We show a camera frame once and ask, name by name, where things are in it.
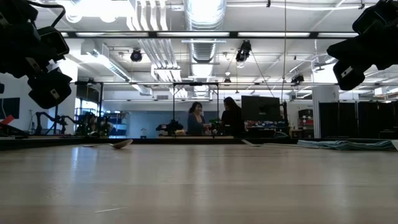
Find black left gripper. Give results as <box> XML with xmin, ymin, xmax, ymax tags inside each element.
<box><xmin>0</xmin><ymin>22</ymin><xmax>73</xmax><ymax>110</ymax></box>

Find black left wrist camera cable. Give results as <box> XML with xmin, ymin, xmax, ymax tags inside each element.
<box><xmin>26</xmin><ymin>0</ymin><xmax>67</xmax><ymax>29</ymax></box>

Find blue-green cloth napkin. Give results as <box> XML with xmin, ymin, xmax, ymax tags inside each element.
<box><xmin>297</xmin><ymin>139</ymin><xmax>396</xmax><ymax>152</ymax></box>

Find silver metal fork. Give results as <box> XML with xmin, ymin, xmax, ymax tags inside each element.
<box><xmin>241</xmin><ymin>139</ymin><xmax>300</xmax><ymax>148</ymax></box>

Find storage shelf with items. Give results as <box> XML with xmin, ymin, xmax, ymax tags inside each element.
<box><xmin>297</xmin><ymin>108</ymin><xmax>315</xmax><ymax>139</ymax></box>

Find silver ceiling ventilation duct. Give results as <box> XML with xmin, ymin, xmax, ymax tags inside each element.
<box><xmin>183</xmin><ymin>0</ymin><xmax>228</xmax><ymax>63</ymax></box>

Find black partition screens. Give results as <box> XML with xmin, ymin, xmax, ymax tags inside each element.
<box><xmin>318</xmin><ymin>100</ymin><xmax>398</xmax><ymax>139</ymax></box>

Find black metal station frame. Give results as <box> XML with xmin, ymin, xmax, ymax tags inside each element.
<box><xmin>172</xmin><ymin>82</ymin><xmax>220</xmax><ymax>138</ymax></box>
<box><xmin>52</xmin><ymin>80</ymin><xmax>104</xmax><ymax>136</ymax></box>

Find black hanging camera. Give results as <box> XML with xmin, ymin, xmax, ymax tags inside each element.
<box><xmin>130</xmin><ymin>47</ymin><xmax>143</xmax><ymax>63</ymax></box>
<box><xmin>234</xmin><ymin>40</ymin><xmax>252</xmax><ymax>63</ymax></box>
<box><xmin>290</xmin><ymin>73</ymin><xmax>305</xmax><ymax>86</ymax></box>

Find red angled object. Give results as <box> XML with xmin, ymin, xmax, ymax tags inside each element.
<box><xmin>0</xmin><ymin>114</ymin><xmax>16</xmax><ymax>129</ymax></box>

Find person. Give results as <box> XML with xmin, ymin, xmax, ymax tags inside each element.
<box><xmin>219</xmin><ymin>96</ymin><xmax>246</xmax><ymax>138</ymax></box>
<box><xmin>187</xmin><ymin>101</ymin><xmax>211</xmax><ymax>136</ymax></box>

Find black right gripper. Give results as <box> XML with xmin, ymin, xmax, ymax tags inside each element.
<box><xmin>326</xmin><ymin>29</ymin><xmax>398</xmax><ymax>91</ymax></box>

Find silver metal spoon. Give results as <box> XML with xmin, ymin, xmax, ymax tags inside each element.
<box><xmin>82</xmin><ymin>139</ymin><xmax>134</xmax><ymax>150</ymax></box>

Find black computer monitor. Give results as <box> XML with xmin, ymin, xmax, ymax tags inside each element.
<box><xmin>241</xmin><ymin>95</ymin><xmax>281</xmax><ymax>123</ymax></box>

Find dark wall panel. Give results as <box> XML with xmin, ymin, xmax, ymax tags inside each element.
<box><xmin>0</xmin><ymin>97</ymin><xmax>21</xmax><ymax>120</ymax></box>

